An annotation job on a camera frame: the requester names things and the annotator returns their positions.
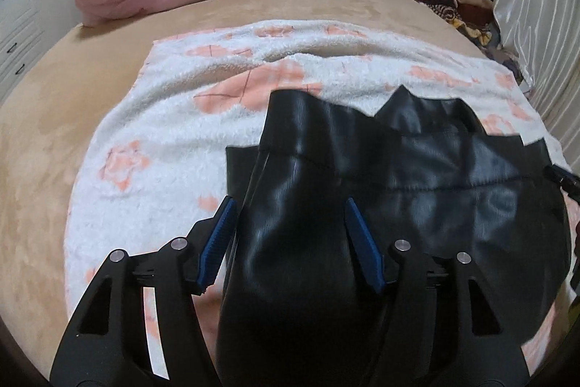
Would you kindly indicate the white blanket with pink pattern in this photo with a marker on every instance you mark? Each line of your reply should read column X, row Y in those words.
column 156, row 164

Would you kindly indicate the black leather jacket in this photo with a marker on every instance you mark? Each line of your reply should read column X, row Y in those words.
column 297, row 310

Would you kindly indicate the tan bed cover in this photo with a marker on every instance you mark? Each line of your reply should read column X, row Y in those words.
column 49, row 117

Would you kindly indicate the white striped satin curtain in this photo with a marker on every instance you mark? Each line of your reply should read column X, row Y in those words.
column 544, row 35

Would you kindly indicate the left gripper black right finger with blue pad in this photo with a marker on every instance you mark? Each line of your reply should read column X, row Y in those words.
column 441, row 323

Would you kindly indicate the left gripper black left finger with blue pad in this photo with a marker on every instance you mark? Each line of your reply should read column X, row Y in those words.
column 136, row 324

